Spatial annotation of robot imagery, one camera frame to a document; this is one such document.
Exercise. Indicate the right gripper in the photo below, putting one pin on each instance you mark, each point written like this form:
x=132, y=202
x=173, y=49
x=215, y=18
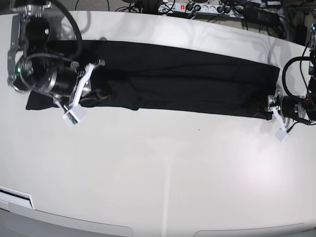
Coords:
x=67, y=82

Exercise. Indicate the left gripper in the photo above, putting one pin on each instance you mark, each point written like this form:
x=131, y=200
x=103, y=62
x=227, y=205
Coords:
x=284, y=108

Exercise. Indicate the black t-shirt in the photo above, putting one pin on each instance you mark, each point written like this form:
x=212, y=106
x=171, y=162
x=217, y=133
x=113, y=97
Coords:
x=147, y=76

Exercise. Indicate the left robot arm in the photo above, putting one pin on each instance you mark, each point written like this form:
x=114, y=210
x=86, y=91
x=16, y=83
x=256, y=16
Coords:
x=307, y=70

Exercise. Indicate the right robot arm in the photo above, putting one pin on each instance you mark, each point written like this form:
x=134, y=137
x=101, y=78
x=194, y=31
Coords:
x=34, y=67

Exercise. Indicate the black floor box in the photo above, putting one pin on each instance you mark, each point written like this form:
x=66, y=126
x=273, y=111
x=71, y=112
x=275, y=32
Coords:
x=300, y=34

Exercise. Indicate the black power adapter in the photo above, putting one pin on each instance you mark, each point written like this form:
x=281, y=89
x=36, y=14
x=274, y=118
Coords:
x=262, y=17

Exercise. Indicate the white power strip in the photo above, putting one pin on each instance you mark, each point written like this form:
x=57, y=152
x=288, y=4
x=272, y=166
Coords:
x=203, y=9

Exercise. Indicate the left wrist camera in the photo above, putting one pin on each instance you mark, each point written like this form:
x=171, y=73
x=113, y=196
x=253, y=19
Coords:
x=282, y=135

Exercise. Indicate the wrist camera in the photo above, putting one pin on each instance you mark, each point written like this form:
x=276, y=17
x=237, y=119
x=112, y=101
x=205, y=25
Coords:
x=282, y=135
x=74, y=116

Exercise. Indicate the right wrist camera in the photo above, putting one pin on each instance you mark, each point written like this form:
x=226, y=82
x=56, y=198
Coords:
x=74, y=116

